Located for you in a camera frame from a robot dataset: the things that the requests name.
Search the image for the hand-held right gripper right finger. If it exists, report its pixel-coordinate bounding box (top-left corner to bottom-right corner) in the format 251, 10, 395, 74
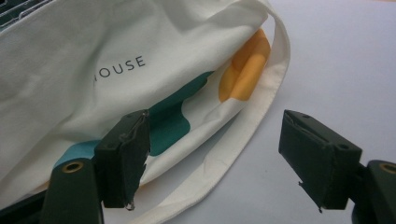
277, 108, 364, 213

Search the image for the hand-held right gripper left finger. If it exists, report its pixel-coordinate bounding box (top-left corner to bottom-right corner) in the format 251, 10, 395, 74
93, 108, 151, 212

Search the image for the white printed tote bag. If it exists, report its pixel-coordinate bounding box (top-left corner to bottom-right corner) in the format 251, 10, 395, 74
0, 0, 291, 224

